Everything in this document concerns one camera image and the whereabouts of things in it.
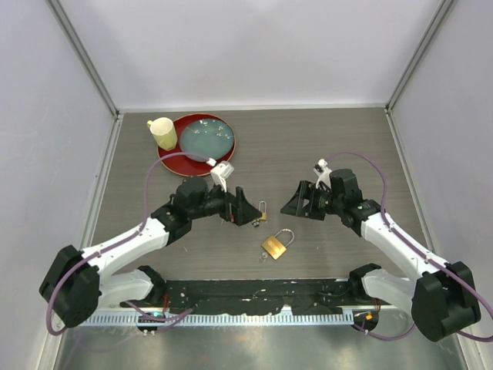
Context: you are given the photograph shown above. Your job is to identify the blue-grey ceramic plate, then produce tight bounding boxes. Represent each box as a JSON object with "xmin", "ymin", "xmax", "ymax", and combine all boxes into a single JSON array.
[{"xmin": 179, "ymin": 119, "xmax": 235, "ymax": 162}]

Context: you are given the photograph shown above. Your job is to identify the small key with ring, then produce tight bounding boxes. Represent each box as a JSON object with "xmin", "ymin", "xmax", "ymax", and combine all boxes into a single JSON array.
[{"xmin": 259, "ymin": 252, "xmax": 269, "ymax": 263}]

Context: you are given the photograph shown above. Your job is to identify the small brass padlock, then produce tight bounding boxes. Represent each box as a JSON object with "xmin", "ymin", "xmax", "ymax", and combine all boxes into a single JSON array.
[{"xmin": 258, "ymin": 200, "xmax": 267, "ymax": 222}]

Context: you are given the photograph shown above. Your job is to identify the yellow ceramic mug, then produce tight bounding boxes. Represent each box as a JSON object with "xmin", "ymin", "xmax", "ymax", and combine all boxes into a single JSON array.
[{"xmin": 146, "ymin": 117, "xmax": 178, "ymax": 151}]

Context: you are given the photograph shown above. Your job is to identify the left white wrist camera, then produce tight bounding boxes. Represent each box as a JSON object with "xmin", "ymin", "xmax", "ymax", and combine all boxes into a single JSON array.
[{"xmin": 206, "ymin": 158, "xmax": 234, "ymax": 193}]

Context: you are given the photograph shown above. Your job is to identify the red round tray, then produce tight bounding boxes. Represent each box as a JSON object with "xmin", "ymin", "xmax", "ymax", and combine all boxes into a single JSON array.
[{"xmin": 157, "ymin": 113, "xmax": 236, "ymax": 177}]

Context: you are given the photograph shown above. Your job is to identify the large brass padlock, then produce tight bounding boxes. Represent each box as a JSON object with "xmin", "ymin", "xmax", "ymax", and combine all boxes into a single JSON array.
[{"xmin": 261, "ymin": 228, "xmax": 295, "ymax": 261}]

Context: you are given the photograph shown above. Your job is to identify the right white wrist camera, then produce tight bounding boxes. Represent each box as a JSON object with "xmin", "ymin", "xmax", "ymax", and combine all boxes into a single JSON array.
[{"xmin": 314, "ymin": 159, "xmax": 332, "ymax": 190}]

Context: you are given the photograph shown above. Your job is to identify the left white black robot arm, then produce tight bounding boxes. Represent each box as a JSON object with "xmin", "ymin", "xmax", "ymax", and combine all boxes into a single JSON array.
[{"xmin": 39, "ymin": 177, "xmax": 261, "ymax": 328}]

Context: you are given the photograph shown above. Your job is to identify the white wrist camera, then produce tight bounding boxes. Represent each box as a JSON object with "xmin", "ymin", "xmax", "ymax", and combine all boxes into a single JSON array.
[
  {"xmin": 314, "ymin": 159, "xmax": 332, "ymax": 190},
  {"xmin": 206, "ymin": 158, "xmax": 234, "ymax": 193}
]

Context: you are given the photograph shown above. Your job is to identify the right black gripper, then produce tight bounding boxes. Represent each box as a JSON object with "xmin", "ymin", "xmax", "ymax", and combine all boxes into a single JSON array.
[{"xmin": 281, "ymin": 180, "xmax": 344, "ymax": 221}]

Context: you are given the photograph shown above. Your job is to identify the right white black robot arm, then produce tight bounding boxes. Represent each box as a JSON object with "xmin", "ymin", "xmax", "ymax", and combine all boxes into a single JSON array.
[{"xmin": 280, "ymin": 166, "xmax": 481, "ymax": 341}]

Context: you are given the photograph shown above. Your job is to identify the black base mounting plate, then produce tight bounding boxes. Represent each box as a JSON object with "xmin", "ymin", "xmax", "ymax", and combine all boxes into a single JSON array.
[{"xmin": 119, "ymin": 277, "xmax": 395, "ymax": 314}]

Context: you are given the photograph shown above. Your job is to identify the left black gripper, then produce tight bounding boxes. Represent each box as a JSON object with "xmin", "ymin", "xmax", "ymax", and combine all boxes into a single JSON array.
[{"xmin": 189, "ymin": 178, "xmax": 262, "ymax": 226}]

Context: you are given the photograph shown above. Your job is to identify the white slotted cable duct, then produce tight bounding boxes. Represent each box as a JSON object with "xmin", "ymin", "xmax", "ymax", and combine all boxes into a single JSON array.
[{"xmin": 82, "ymin": 308, "xmax": 354, "ymax": 328}]

